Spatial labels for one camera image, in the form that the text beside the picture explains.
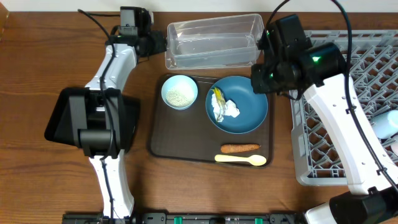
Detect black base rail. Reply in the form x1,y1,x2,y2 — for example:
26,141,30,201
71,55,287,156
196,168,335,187
62,213,306,224

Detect light blue rice bowl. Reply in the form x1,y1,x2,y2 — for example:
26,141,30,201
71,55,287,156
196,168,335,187
160,75,198,110

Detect pink cup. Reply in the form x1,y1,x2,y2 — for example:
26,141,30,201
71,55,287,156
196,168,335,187
391,135,398,156

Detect black plastic tray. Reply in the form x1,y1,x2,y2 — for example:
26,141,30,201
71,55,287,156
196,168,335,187
44,87,140,150

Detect dark blue plate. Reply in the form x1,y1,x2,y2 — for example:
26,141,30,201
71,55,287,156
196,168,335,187
205,76,269,134

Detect crumpled white tissue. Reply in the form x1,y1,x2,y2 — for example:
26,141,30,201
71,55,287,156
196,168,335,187
211,94,240,118

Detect orange carrot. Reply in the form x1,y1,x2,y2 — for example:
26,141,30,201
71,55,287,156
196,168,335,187
221,144,261,154

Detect clear plastic bin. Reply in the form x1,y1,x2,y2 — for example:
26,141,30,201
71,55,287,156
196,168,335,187
165,14,264,70

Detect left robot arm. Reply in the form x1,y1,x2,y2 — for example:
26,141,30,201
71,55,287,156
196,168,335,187
71,30,167,223

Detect light blue cup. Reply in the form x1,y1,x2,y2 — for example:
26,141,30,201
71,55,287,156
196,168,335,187
371,110,398,139

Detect yellow snack wrapper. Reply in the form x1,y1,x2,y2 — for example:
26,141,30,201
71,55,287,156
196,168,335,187
211,87,226,123

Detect dark brown serving tray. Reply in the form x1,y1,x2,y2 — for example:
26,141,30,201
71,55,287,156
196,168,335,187
147,77,275,166

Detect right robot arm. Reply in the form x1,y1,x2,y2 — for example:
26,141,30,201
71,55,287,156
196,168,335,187
251,43,397,223

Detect cream plastic spoon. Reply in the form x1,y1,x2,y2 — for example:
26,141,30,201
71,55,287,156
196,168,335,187
215,154,267,166

